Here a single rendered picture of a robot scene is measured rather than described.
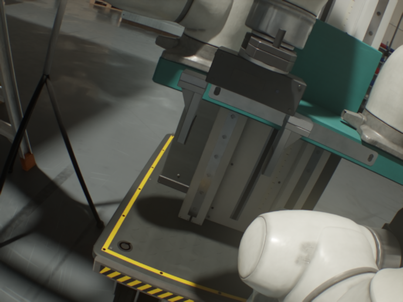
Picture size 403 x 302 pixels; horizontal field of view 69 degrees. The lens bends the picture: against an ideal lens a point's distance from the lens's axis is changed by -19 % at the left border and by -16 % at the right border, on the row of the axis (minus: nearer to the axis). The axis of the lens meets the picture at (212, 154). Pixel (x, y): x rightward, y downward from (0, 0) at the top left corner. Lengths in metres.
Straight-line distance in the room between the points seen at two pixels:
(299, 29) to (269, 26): 0.04
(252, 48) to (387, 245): 0.29
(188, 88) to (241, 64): 0.08
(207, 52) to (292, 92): 0.28
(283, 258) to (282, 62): 0.21
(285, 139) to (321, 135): 0.26
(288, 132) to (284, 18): 0.17
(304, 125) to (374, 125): 0.35
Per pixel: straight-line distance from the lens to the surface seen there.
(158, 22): 6.92
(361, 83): 0.92
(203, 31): 0.71
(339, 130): 0.76
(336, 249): 0.34
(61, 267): 1.26
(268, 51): 0.40
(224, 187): 1.08
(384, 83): 0.82
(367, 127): 0.82
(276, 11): 0.44
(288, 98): 0.47
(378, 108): 0.82
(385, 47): 10.87
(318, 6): 0.47
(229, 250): 1.06
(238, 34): 0.71
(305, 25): 0.46
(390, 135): 0.81
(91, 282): 1.24
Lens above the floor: 0.96
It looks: 24 degrees down
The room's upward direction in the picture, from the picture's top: 22 degrees clockwise
